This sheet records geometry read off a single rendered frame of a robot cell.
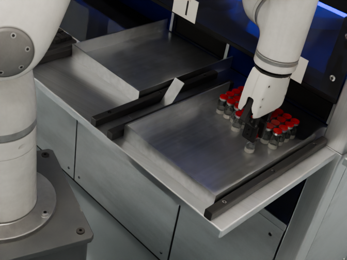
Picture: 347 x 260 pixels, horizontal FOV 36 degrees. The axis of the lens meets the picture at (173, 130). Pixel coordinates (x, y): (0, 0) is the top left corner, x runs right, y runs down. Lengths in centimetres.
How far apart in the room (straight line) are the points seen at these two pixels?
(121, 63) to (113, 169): 62
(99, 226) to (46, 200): 116
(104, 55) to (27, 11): 74
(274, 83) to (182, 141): 24
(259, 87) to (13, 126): 47
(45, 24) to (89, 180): 143
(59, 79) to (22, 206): 45
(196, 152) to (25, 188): 38
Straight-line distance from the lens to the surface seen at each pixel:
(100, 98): 125
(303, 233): 142
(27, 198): 95
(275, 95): 107
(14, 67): 71
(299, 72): 124
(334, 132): 124
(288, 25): 98
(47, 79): 131
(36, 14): 71
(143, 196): 184
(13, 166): 88
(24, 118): 84
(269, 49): 100
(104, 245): 208
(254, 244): 155
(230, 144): 117
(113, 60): 141
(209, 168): 109
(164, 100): 125
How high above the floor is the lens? 157
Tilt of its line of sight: 36 degrees down
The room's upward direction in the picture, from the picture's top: 11 degrees clockwise
